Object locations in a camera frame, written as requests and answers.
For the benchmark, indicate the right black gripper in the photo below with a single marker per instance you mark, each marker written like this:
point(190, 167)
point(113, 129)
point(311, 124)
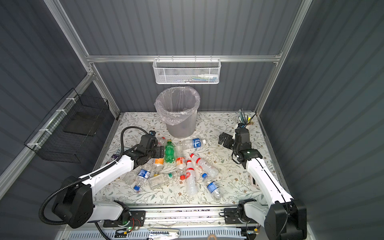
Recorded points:
point(229, 138)

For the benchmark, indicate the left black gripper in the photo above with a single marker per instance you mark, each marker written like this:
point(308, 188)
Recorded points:
point(159, 151)

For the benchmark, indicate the clear bottle orange label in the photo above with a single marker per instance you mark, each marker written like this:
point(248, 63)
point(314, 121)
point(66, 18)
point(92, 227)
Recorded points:
point(158, 165)

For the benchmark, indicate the water bottle blue label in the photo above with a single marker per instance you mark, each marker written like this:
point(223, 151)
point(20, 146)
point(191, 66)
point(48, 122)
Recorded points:
point(138, 177)
point(212, 186)

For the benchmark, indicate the green plastic soda bottle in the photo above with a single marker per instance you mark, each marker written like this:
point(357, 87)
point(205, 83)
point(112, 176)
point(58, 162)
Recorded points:
point(169, 152)

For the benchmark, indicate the square clear bottle green cap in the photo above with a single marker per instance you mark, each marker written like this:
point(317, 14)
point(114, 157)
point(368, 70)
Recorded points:
point(162, 179)

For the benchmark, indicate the clear bottle red label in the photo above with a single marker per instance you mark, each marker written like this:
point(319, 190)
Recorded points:
point(180, 158)

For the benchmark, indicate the white bottle red band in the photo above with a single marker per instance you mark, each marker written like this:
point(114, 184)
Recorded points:
point(206, 166)

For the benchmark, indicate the clear bottle blue label top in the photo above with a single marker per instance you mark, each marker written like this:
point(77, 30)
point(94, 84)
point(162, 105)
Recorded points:
point(193, 144)

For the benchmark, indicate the water bottle blue label front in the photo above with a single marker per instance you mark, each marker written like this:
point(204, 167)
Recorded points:
point(212, 186)

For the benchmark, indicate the white bottle red label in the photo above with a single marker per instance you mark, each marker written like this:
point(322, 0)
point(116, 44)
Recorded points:
point(189, 176)

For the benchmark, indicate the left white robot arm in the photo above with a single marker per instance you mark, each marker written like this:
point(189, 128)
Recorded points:
point(74, 204)

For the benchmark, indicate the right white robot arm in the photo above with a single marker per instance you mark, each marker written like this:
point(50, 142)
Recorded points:
point(283, 218)

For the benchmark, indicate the grey mesh waste bin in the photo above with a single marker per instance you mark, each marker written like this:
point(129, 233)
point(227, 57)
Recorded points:
point(181, 123)

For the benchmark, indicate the clear plastic bin liner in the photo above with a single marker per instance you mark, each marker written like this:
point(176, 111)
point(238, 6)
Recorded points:
point(178, 94)

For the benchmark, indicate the white pen holder cup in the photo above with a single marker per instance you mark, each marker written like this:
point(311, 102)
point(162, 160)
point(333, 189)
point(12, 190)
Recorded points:
point(245, 124)

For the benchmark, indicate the treehouse children's book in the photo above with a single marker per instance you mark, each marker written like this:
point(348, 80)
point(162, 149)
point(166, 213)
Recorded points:
point(115, 156)

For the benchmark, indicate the pink calculator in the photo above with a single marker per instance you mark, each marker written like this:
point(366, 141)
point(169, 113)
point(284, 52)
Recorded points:
point(253, 183)

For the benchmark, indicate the white glue bottle in basket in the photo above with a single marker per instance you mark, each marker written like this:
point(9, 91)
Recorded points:
point(208, 77)

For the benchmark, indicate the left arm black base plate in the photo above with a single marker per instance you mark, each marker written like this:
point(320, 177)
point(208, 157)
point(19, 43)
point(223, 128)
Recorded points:
point(134, 219)

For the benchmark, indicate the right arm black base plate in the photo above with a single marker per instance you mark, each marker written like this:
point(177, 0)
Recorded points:
point(232, 216)

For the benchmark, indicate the black wire wall basket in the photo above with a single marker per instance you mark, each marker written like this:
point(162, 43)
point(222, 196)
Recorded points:
point(66, 136)

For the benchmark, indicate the white wire wall basket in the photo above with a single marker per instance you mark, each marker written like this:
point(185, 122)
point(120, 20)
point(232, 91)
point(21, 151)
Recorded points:
point(185, 71)

